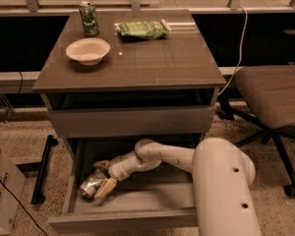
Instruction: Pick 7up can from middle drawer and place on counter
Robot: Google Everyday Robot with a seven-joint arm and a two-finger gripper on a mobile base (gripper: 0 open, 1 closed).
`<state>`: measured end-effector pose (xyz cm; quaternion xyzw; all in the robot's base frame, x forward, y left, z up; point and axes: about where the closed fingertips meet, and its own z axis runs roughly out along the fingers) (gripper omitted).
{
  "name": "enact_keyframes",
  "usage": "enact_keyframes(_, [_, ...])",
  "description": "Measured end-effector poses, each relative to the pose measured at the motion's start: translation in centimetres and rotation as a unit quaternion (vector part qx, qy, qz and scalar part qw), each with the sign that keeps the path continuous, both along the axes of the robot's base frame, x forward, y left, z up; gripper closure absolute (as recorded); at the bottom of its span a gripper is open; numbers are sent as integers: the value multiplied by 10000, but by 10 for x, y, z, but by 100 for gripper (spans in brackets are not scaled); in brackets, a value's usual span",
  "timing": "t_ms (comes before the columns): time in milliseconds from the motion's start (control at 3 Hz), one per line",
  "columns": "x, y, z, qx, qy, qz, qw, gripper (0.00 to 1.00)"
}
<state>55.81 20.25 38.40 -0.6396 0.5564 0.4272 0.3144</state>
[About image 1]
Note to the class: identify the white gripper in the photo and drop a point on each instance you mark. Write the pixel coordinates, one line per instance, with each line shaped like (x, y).
(117, 171)

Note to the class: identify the silver 7up can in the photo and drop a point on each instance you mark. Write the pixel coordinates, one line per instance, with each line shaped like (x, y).
(90, 186)

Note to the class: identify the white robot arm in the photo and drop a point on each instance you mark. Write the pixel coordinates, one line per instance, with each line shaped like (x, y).
(221, 175)

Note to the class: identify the closed grey top drawer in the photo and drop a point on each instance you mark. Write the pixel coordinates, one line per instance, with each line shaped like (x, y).
(118, 122)

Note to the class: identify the open grey middle drawer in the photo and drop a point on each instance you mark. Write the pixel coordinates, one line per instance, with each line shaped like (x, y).
(160, 198)

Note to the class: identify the grey drawer cabinet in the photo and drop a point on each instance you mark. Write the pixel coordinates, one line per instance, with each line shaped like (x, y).
(176, 71)

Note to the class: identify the green soda can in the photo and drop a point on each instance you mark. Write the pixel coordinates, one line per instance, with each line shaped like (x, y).
(89, 18)

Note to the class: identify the black metal bar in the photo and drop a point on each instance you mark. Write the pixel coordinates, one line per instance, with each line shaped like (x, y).
(37, 195)

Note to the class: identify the cardboard box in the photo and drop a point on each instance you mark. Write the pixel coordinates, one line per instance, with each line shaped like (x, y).
(12, 182)

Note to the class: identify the white bowl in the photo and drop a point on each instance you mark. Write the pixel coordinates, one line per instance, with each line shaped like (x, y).
(88, 51)

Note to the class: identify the green chip bag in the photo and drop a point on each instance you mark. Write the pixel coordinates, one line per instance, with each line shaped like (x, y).
(144, 30)

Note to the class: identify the grey office chair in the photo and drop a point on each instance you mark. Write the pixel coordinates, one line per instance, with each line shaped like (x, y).
(269, 92)

